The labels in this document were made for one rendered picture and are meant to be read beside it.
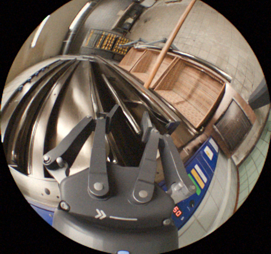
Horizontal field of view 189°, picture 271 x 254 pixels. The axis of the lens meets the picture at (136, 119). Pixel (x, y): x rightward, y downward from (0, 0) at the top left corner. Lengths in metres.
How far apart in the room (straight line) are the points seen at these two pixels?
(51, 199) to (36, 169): 0.08
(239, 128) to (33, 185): 0.94
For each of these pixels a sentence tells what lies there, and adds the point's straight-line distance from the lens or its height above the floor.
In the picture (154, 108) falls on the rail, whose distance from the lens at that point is 0.17.
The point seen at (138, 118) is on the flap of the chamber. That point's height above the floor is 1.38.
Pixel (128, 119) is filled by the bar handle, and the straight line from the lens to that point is 0.17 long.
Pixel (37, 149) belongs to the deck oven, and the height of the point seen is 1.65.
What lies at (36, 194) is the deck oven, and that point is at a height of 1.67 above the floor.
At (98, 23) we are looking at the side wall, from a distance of 5.64.
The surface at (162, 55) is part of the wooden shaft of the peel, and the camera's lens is 0.50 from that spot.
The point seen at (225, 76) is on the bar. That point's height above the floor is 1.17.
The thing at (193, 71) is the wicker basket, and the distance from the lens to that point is 1.10.
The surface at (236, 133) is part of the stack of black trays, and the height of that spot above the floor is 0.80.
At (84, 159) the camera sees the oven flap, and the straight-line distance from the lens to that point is 0.22.
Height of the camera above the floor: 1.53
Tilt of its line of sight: 37 degrees down
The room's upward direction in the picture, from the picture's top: 90 degrees counter-clockwise
